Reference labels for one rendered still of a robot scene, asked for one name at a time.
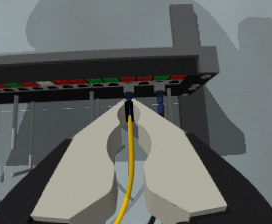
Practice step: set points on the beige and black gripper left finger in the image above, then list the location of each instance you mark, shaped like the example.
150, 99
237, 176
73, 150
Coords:
74, 184

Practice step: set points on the black patch cord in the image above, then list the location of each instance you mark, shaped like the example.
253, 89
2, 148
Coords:
161, 112

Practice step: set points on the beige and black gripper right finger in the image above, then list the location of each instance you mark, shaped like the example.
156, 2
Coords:
185, 180

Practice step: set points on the yellow patch cord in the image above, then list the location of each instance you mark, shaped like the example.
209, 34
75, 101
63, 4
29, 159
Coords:
131, 170

